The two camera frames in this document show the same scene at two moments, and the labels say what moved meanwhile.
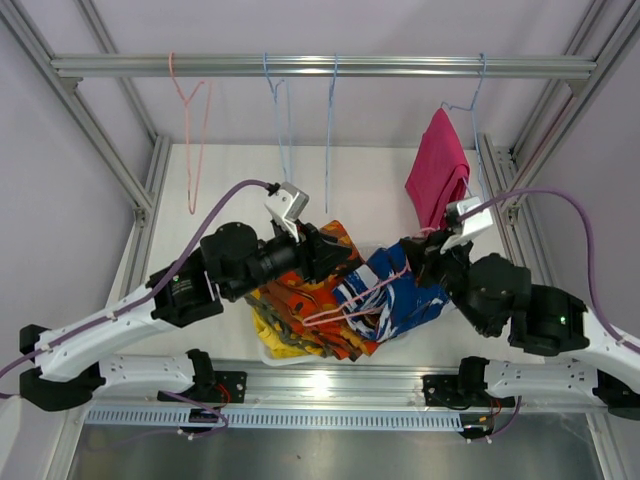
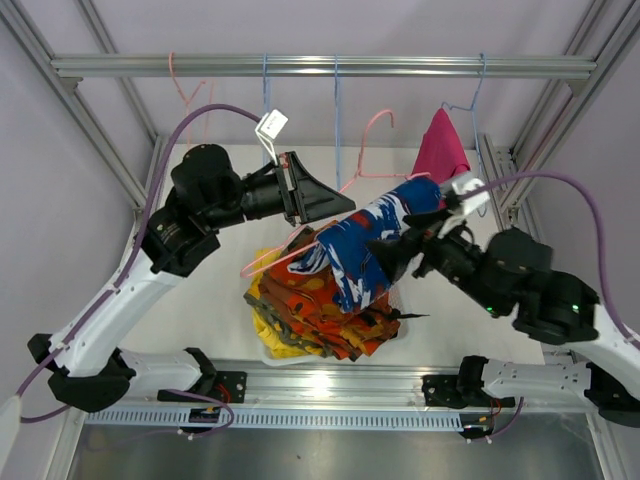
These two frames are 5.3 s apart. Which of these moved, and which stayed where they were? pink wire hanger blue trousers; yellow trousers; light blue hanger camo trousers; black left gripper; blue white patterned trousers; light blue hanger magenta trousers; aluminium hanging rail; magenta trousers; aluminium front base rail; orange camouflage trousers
Moved: blue white patterned trousers; light blue hanger camo trousers; black left gripper; pink wire hanger blue trousers
Stayed: aluminium hanging rail; light blue hanger magenta trousers; yellow trousers; magenta trousers; orange camouflage trousers; aluminium front base rail
